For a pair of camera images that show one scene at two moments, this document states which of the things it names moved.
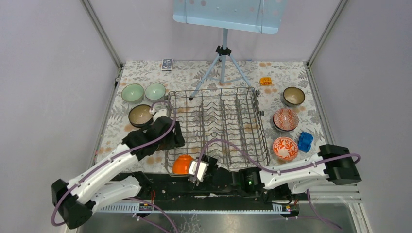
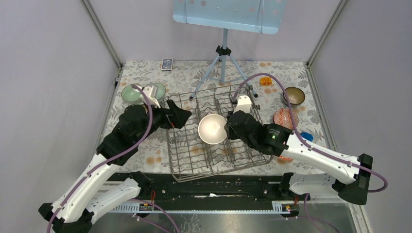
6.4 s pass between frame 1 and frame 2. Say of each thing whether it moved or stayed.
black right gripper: moved
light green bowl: stayed
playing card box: stayed
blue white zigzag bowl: stayed
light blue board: stayed
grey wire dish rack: stayed
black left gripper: moved
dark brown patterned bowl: stayed
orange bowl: moved
